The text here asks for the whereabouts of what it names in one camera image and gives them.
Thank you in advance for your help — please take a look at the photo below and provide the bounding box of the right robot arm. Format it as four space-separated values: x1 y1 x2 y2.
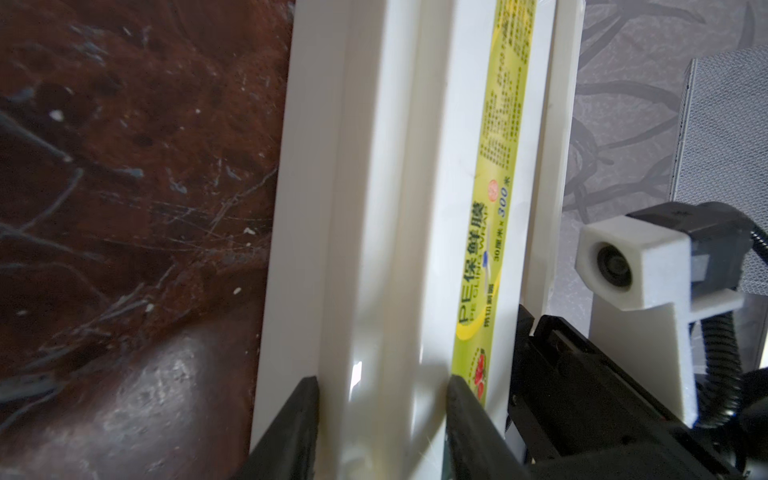
508 207 767 479

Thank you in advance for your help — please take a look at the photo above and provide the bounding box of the white wire mesh basket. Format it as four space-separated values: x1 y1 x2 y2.
668 47 768 295

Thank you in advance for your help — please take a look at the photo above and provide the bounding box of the white wrap dispenser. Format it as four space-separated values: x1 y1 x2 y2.
248 0 586 480

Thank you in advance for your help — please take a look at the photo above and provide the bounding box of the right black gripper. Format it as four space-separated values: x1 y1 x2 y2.
508 308 744 479

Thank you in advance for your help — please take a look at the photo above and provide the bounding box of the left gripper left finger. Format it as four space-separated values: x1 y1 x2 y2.
233 376 320 480

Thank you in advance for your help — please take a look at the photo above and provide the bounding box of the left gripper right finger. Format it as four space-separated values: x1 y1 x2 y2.
446 375 530 479

